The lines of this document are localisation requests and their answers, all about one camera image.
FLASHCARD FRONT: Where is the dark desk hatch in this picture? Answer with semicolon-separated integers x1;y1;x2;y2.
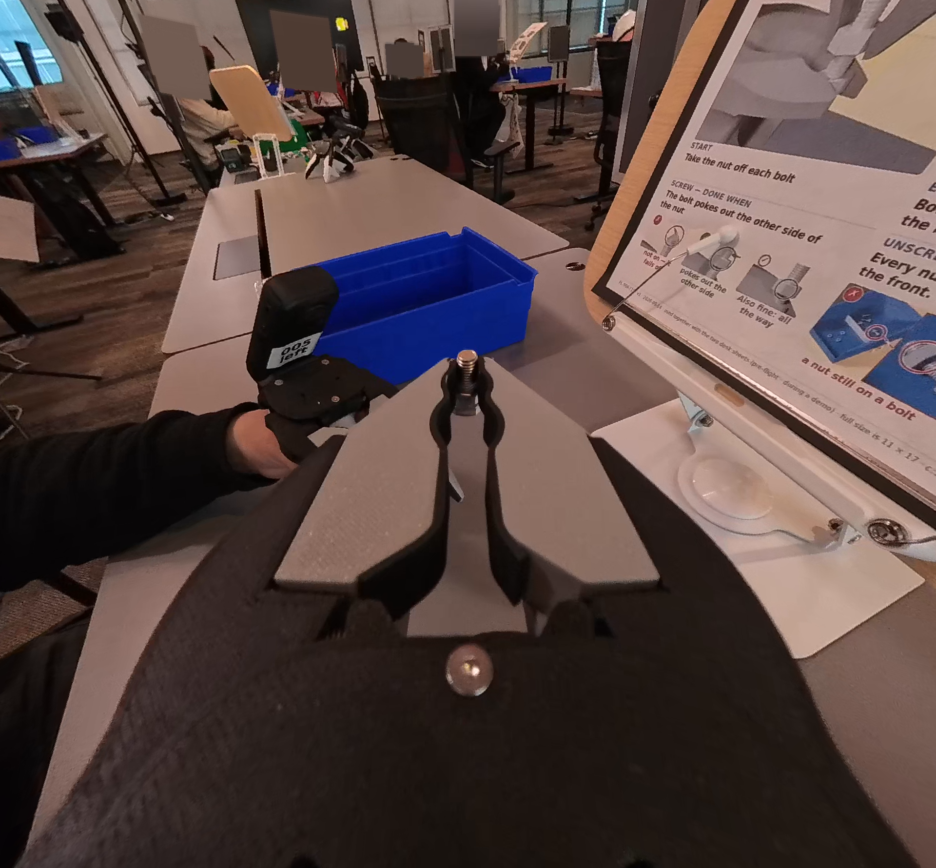
213;238;258;282

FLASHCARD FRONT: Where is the white document stand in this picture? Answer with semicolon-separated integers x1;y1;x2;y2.
591;312;936;660

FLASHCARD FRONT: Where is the black white tabletop object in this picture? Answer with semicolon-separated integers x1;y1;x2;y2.
303;135;361;184

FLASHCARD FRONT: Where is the wooden top desk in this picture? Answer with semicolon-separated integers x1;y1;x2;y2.
0;131;123;263

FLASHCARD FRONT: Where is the white paper sheet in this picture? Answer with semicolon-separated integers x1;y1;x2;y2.
0;196;39;264

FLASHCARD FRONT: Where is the black floor lamp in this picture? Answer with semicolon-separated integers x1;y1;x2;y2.
7;0;189;208
554;0;595;139

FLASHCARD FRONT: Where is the black wall monitor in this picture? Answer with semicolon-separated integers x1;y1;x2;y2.
234;0;365;80

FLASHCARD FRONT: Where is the pale wooden board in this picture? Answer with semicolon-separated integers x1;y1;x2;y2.
209;65;294;146

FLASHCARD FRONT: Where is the framed sign panel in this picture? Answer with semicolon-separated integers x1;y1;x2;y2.
610;0;748;186

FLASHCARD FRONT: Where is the person's left hand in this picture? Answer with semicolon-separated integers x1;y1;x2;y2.
227;407;301;481

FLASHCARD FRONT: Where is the printed instruction sheet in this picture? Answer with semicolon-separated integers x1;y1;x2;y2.
591;0;936;511

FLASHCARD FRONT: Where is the person's left leg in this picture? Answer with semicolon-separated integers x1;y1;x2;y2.
0;618;94;850

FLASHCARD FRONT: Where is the black office chair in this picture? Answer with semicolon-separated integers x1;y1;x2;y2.
584;39;634;230
371;73;514;205

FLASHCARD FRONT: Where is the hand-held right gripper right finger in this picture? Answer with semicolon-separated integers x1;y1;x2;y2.
483;358;663;607

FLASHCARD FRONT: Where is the person's left forearm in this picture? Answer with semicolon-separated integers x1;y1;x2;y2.
0;403;260;592

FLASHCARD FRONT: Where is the silver hex bolt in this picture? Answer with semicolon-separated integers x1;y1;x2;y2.
452;349;484;419

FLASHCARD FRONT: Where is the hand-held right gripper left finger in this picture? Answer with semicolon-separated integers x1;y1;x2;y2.
273;358;452;620

